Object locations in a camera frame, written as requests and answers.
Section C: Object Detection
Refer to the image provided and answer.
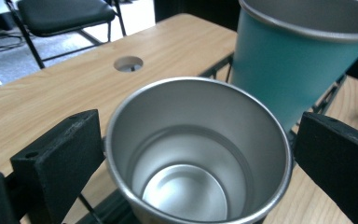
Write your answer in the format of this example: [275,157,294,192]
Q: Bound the black folding chair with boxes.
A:
[4,0,128,70]

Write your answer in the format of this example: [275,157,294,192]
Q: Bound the black wire basket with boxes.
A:
[74,53,348,224]

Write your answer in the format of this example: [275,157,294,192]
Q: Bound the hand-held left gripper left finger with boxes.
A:
[9,108,105,224]

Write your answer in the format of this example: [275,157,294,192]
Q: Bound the black floor cables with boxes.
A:
[0,29,27,54]

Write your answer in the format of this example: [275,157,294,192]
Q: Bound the teal metal cup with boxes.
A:
[230,0,358,133]

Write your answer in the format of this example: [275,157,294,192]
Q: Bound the silver metal cup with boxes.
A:
[103,77,294,224]

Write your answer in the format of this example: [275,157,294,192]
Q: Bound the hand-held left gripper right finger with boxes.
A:
[293,111,358,224]

